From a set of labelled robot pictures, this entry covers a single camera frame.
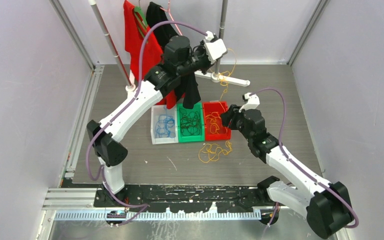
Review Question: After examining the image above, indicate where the yellow cable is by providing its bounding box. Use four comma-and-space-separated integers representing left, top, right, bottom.
205, 111, 228, 135
197, 48, 238, 164

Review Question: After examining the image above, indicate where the blue cable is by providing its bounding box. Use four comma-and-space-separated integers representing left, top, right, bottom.
154, 111, 178, 139
154, 112, 179, 139

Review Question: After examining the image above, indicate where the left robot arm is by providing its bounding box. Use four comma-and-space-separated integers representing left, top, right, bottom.
86, 35, 227, 207

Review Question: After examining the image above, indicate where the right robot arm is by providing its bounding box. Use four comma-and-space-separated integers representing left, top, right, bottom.
220, 104, 358, 239

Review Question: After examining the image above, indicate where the red plastic bin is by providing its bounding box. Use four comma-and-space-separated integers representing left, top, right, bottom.
202, 101, 231, 141

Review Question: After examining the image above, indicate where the right rack pole with base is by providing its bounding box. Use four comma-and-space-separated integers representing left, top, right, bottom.
195, 0, 251, 87

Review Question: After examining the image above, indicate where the rack pole with base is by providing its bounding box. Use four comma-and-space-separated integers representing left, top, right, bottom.
88, 0, 136, 93
195, 0, 251, 87

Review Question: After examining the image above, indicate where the black t-shirt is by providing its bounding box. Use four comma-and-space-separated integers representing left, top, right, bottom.
145, 1, 201, 109

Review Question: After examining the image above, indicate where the green plastic bin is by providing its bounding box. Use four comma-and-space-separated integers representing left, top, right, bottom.
176, 102, 205, 143

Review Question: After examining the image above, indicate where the red t-shirt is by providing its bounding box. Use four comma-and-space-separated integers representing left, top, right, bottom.
123, 0, 178, 110

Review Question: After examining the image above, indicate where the pink clothes hanger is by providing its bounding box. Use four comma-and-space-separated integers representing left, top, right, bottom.
160, 0, 184, 37

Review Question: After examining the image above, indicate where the white plastic bin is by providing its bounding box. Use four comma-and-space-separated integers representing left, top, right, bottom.
150, 105, 179, 145

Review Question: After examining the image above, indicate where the green clothes hanger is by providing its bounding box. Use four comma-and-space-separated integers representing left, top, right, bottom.
133, 6, 149, 39

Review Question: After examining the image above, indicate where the left rack pole with base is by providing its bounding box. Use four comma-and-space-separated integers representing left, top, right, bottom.
88, 0, 136, 93

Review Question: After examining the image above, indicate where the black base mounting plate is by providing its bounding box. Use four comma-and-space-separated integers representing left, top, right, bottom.
93, 184, 291, 214

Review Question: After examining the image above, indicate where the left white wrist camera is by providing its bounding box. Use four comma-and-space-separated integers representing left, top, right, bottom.
203, 31, 228, 64

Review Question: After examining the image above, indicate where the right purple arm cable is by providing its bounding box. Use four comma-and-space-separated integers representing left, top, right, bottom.
248, 87, 361, 229

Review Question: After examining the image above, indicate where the white slotted cable duct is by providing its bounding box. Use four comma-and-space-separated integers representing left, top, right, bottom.
54, 209, 262, 222

